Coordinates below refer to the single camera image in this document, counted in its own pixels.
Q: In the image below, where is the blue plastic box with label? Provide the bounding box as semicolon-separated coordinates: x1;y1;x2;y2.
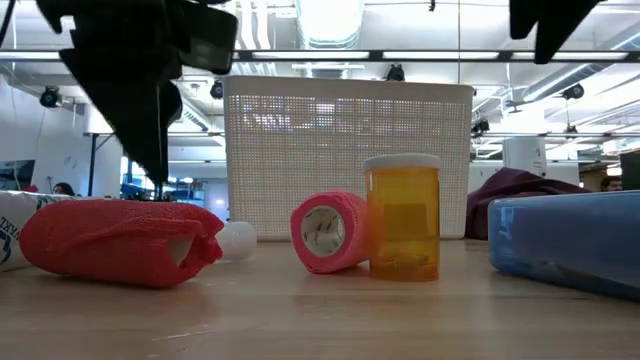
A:
487;189;640;303

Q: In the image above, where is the white cylindrical column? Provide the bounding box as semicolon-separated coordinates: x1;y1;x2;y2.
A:
502;136;548;176

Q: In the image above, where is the pink bandage roll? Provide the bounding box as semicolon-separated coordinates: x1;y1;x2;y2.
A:
289;189;372;275

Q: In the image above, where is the black vertical frame post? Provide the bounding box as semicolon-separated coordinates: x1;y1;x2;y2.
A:
87;132;99;198

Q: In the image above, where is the black overhead frame rail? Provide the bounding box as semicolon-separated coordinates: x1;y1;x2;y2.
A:
0;48;640;64

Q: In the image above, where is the white perforated plastic basket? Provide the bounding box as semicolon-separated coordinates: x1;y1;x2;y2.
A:
223;74;475;241

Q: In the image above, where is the silver ventilation duct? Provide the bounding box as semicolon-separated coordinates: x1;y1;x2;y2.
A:
294;0;366;50

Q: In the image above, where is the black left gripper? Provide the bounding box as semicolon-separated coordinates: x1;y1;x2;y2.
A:
35;0;221;185

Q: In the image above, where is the dark monitor screen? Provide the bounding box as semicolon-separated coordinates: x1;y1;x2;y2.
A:
619;149;640;192

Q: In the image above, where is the white printed package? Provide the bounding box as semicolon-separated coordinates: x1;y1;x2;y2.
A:
0;189;76;273

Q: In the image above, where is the amber pill bottle white cap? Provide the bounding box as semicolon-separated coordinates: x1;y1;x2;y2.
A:
362;152;443;283

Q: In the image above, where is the maroon cloth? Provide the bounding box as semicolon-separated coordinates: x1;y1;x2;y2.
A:
464;166;591;241

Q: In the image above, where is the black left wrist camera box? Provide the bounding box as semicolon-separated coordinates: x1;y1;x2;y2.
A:
178;2;240;77

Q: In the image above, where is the red crushed bandage roll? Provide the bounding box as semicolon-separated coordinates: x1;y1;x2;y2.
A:
19;198;225;289

